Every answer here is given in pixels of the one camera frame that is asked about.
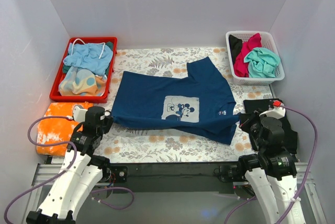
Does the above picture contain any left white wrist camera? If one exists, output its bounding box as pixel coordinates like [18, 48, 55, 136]
[67, 105, 88, 123]

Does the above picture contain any magenta shirt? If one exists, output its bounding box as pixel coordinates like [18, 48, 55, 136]
[233, 33, 262, 77]

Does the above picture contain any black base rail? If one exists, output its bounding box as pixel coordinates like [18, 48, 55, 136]
[109, 162, 248, 194]

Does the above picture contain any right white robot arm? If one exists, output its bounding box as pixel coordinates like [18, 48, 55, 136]
[237, 111, 306, 223]

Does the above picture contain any yellow blue patterned garment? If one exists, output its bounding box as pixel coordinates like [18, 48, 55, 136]
[58, 67, 107, 96]

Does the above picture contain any dark green garment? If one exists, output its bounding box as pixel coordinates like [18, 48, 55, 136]
[61, 41, 115, 76]

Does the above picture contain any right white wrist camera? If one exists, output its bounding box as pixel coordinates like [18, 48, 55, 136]
[260, 100, 286, 119]

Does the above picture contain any black shirt in basket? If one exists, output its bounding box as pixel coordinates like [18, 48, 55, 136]
[228, 35, 243, 63]

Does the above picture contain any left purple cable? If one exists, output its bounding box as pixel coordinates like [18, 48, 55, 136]
[4, 115, 135, 224]

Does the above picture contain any light blue garment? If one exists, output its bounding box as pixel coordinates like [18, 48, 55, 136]
[62, 42, 114, 76]

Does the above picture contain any teal shirt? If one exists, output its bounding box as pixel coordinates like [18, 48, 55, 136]
[243, 47, 281, 78]

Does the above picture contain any dark blue t shirt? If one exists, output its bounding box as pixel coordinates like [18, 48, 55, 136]
[111, 58, 239, 145]

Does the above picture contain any white plastic basket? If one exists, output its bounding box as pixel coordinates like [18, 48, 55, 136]
[226, 30, 285, 85]

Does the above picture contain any floral table cloth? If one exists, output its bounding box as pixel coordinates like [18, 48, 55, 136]
[95, 48, 274, 163]

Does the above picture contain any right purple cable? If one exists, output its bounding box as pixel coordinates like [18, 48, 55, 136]
[224, 105, 318, 224]

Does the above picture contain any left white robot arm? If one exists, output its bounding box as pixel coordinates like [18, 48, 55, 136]
[26, 106, 113, 223]

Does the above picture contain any orange tie-dye folded shirt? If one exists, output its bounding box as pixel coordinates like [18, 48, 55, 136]
[36, 103, 78, 156]

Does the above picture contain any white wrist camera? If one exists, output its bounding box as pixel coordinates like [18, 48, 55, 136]
[260, 100, 286, 119]
[67, 105, 88, 123]

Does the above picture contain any purple cable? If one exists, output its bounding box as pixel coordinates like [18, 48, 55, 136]
[4, 115, 135, 224]
[224, 105, 318, 224]

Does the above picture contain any aluminium frame rail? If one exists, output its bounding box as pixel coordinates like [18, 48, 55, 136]
[21, 164, 61, 223]

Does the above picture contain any black folded shirt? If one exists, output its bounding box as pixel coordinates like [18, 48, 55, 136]
[243, 98, 298, 154]

